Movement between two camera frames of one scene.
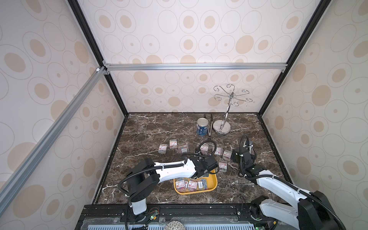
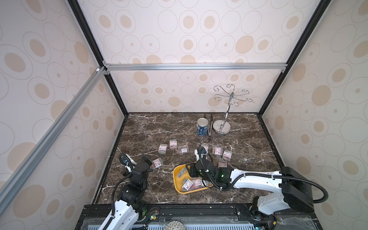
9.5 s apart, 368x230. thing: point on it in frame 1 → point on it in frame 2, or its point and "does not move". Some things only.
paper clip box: [223, 166] does not move
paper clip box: [227, 155] does not move
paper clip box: [162, 148] does not move
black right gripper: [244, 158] → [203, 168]
